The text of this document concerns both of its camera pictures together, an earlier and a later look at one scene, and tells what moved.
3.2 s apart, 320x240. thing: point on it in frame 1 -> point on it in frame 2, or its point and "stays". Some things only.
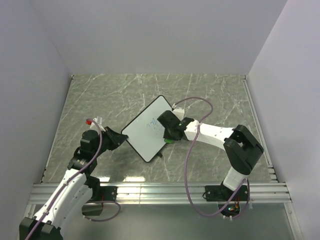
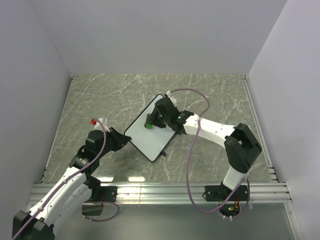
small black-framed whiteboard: (145, 133) stays
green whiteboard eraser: (168, 141) -> (148, 124)
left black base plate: (104, 193) stays
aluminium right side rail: (258, 124) stays
